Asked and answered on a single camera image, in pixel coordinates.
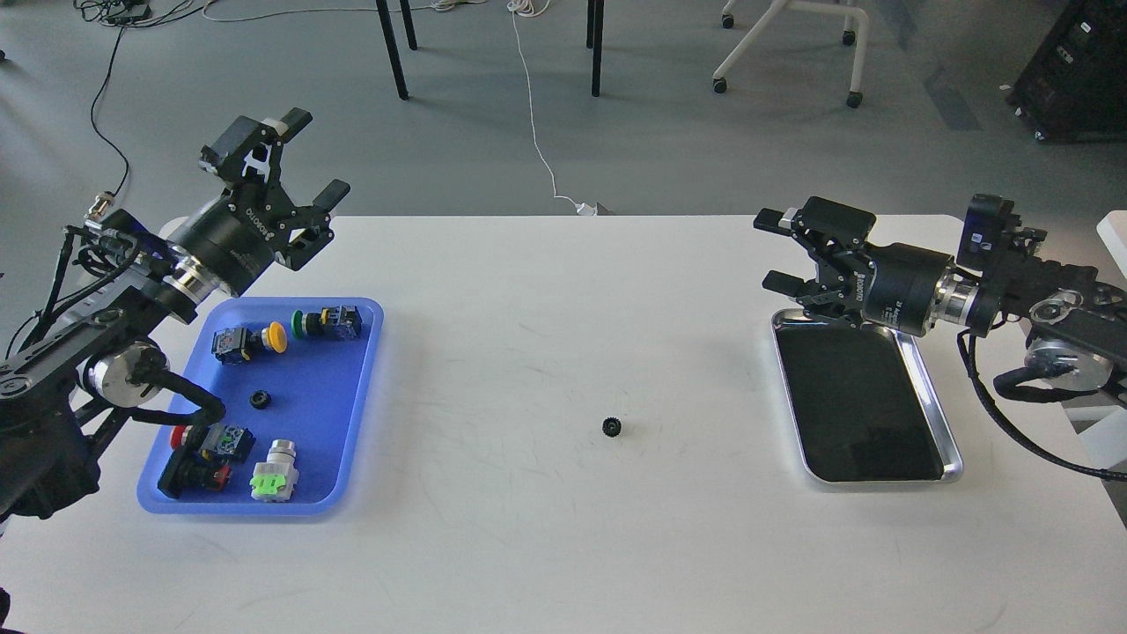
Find white wheeled chair base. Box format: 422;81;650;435
710;1;871;111

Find blue plastic tray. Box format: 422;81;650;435
136;297;384;517

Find yellow push button switch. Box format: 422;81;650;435
210;321;289;365

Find black cable on floor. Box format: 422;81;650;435
76;0;203;208

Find black red push button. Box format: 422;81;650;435
157;446;231;500

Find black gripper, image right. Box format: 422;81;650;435
754;196;953;334

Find small black gear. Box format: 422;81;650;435
602;417;622;438
248;389;270;410

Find white cable on floor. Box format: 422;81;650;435
431;0;600;217

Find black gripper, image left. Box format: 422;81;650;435
170;107;350;297

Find black table legs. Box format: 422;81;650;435
375;0;607;100

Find green and silver switch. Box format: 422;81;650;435
249;439;299;503

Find black equipment case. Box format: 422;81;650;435
1006;1;1126;144

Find red mushroom push button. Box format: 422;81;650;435
169;423;255;465

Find silver metal tray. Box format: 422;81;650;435
771;309;962;486

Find green push button switch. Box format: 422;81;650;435
290;305;363;341

